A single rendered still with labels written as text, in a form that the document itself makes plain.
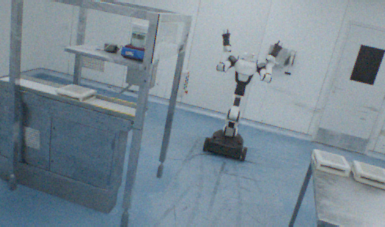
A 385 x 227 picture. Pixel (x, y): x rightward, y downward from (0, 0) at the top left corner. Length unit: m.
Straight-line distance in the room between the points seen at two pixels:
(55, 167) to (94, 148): 0.45
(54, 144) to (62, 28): 4.22
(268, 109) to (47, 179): 4.06
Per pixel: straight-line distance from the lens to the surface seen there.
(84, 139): 2.89
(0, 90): 3.19
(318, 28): 5.96
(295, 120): 6.17
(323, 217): 2.07
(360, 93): 6.23
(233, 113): 4.42
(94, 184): 3.02
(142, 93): 2.43
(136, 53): 2.54
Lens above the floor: 1.85
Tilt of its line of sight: 18 degrees down
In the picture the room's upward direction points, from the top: 12 degrees clockwise
